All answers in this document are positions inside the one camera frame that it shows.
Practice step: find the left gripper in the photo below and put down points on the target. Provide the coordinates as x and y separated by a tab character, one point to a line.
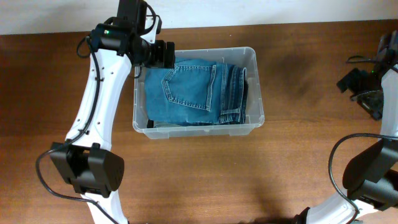
157	60

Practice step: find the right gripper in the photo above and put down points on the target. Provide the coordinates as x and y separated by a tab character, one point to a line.
349	80

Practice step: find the dark blue jeans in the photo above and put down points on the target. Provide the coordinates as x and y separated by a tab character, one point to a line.
196	92

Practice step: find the large black garment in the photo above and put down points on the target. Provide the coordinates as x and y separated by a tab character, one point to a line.
150	124

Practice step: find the light blue jeans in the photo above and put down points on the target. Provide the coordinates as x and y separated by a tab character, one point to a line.
158	124

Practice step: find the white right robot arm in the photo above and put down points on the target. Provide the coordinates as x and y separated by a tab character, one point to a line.
369	183

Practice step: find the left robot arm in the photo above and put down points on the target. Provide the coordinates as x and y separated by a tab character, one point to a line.
85	159

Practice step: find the clear plastic storage bin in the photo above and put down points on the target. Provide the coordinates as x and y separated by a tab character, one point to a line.
241	56

